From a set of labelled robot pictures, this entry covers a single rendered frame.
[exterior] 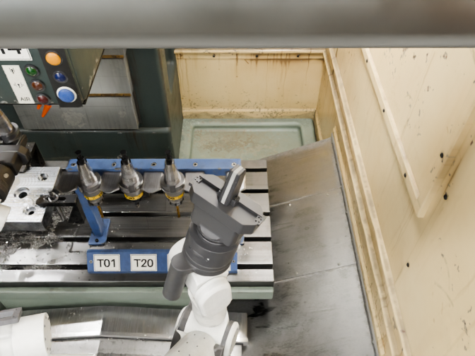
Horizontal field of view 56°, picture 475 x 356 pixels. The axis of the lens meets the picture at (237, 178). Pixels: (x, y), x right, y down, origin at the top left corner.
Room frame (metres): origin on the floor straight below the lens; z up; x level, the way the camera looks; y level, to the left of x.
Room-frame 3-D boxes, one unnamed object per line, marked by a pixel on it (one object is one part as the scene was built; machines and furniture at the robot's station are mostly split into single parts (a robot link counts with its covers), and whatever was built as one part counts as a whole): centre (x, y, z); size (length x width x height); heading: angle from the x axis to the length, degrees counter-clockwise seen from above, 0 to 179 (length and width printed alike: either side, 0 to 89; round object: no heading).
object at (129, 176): (0.77, 0.28, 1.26); 0.04 x 0.04 x 0.07
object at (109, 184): (0.77, 0.34, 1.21); 0.07 x 0.05 x 0.01; 0
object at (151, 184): (0.77, 0.23, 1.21); 0.07 x 0.05 x 0.01; 0
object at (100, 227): (0.83, 0.45, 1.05); 0.10 x 0.05 x 0.30; 0
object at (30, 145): (1.07, 0.73, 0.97); 0.13 x 0.03 x 0.15; 0
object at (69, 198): (0.88, 0.57, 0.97); 0.13 x 0.03 x 0.15; 90
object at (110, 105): (1.33, 0.62, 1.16); 0.48 x 0.05 x 0.51; 90
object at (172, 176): (0.77, 0.17, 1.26); 0.04 x 0.04 x 0.07
